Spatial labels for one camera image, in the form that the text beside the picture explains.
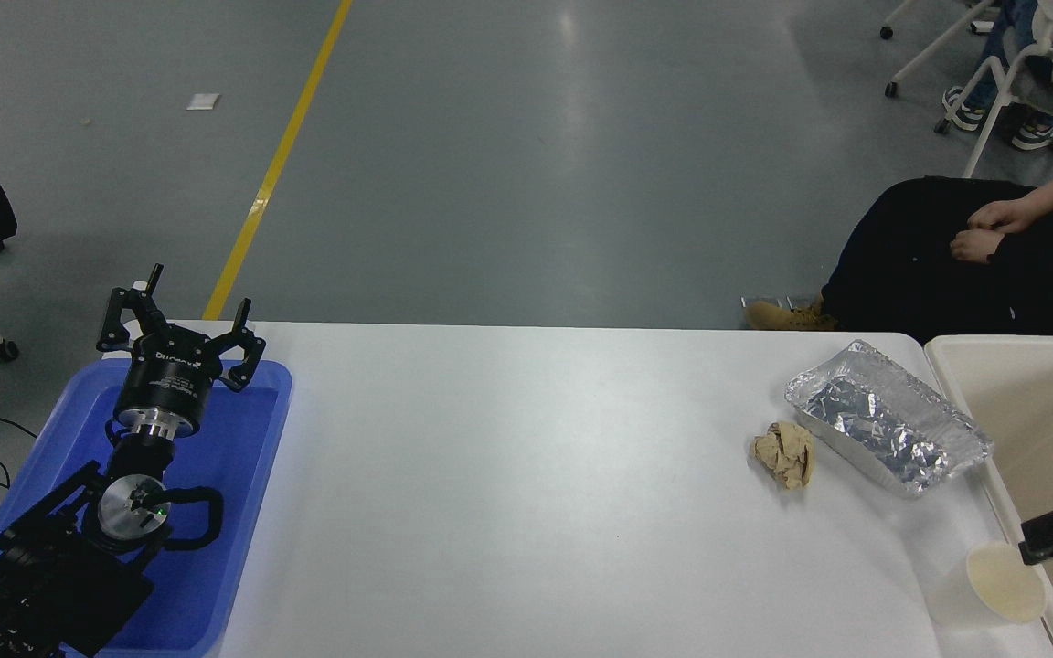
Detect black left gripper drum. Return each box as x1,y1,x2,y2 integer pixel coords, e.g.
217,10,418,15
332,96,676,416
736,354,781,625
114,340,223,427

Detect white paper cup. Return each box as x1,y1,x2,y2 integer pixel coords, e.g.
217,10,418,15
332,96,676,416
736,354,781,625
926,540,1049,631

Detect person's left hand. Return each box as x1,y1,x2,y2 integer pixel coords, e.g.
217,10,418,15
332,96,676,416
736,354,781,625
949,228,1008,267

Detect person's right hand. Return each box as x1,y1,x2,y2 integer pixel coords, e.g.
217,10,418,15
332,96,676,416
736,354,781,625
966,197,1040,235

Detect blue plastic tray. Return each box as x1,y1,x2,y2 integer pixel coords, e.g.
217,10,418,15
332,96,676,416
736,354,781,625
0,358,293,657

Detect crinkled foil tray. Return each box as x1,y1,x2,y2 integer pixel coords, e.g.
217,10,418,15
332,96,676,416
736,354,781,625
784,340,995,500

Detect crumpled tan paper ball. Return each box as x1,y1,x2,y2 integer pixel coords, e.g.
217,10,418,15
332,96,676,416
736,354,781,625
750,421,816,492

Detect white office chair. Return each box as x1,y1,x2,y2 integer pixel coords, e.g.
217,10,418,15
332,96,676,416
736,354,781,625
880,0,1003,99
933,16,1053,180

